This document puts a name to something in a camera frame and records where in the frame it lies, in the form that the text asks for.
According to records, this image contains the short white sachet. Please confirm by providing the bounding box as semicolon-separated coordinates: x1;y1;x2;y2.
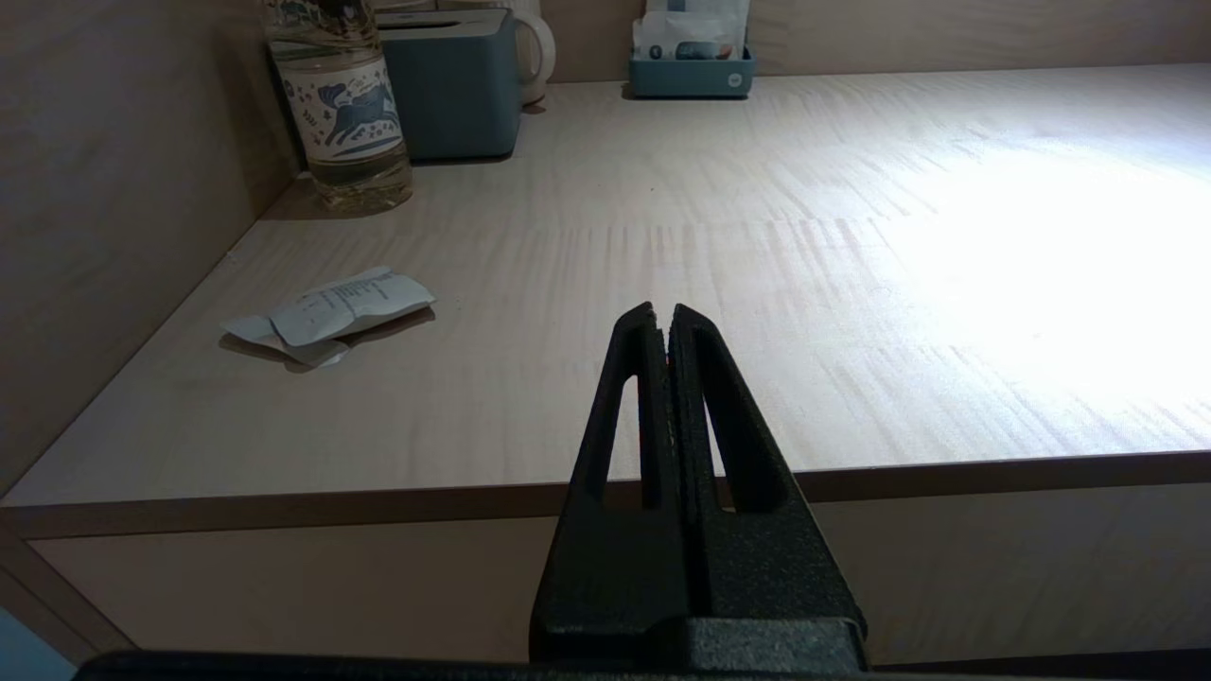
632;11;739;61

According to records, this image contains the clear plastic water bottle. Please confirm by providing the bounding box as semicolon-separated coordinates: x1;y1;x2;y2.
263;0;414;213

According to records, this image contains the grey tissue box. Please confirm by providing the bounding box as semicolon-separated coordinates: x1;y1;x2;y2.
377;8;523;160

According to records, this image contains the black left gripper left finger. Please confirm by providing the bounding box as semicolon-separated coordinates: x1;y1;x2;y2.
530;303;690;663

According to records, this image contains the small grey sachet tray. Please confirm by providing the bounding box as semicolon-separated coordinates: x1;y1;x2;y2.
629;45;757;99

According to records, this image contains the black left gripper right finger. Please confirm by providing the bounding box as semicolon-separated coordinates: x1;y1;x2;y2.
667;303;867;627

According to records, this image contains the crumpled white paper wrapper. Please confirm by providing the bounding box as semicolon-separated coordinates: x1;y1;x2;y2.
220;266;438;368

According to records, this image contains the white mug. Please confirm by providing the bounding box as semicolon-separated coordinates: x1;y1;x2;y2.
511;0;557;107

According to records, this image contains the wooden backsplash board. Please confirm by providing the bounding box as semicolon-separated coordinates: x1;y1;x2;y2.
0;0;304;498
539;0;1211;84

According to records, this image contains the wooden cabinet front panel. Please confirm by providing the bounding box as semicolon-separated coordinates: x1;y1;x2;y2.
0;482;1211;668

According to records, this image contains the tall white sachet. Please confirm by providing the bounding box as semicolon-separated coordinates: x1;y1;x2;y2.
645;0;751;50

